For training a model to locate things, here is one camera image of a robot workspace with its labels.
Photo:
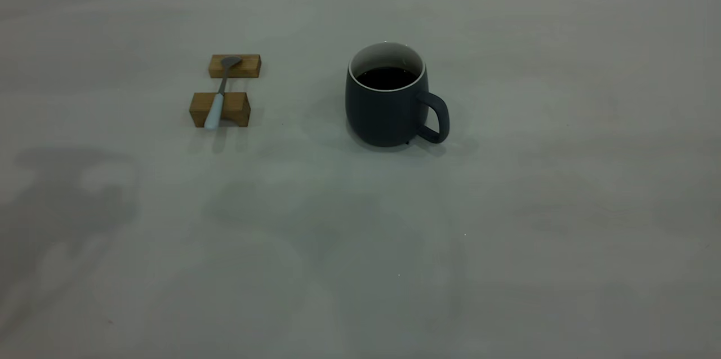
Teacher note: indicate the wooden block with arched notch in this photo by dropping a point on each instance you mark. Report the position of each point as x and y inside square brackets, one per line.
[236, 108]

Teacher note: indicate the dark grey ceramic mug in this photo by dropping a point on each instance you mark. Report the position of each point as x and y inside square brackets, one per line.
[383, 116]

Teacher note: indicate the dark coffee liquid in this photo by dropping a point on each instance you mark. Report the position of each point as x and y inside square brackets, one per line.
[387, 78]

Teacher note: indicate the flat rectangular wooden block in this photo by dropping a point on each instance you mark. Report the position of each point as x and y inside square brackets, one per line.
[250, 67]

